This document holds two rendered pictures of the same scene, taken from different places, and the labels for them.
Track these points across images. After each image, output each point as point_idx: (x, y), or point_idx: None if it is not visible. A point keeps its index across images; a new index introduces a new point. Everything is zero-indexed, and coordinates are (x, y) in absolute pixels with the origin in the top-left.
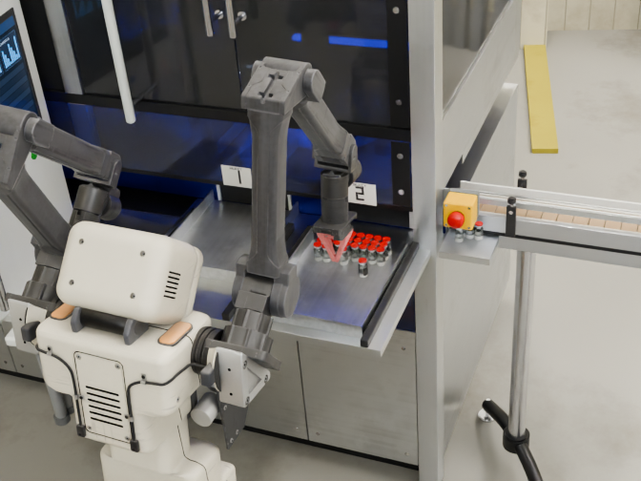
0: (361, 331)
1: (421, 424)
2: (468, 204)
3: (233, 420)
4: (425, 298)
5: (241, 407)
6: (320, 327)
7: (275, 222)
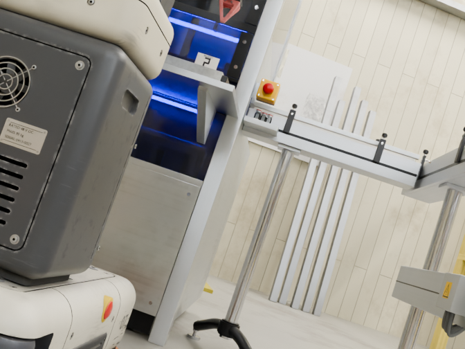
0: (221, 76)
1: (175, 271)
2: (278, 83)
3: (163, 7)
4: (222, 151)
5: (167, 12)
6: (189, 70)
7: None
